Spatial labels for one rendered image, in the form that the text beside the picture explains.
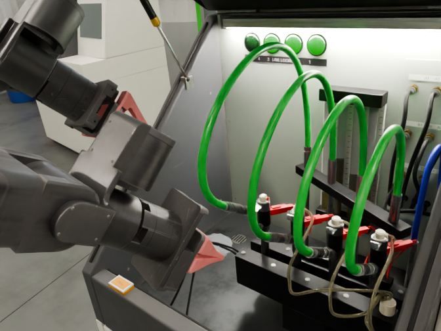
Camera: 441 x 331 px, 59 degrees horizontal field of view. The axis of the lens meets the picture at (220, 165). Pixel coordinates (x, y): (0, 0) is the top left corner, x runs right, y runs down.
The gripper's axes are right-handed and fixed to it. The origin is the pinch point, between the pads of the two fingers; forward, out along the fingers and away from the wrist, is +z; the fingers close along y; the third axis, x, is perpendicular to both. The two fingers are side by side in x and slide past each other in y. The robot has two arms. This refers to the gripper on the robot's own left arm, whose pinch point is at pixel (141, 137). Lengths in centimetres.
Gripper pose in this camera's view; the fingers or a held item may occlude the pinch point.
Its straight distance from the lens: 57.6
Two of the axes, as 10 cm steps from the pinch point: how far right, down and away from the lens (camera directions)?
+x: -4.3, 8.8, -2.0
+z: 7.0, 4.6, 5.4
